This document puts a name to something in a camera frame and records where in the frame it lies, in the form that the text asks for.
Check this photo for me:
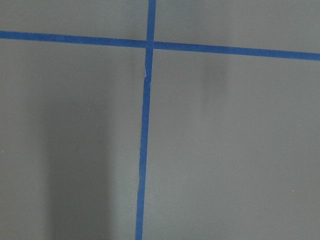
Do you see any long blue tape strip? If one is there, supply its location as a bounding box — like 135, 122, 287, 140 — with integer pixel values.
135, 0, 156, 240

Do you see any crossing blue tape strip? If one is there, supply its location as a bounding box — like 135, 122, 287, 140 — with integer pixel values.
0, 30, 320, 61

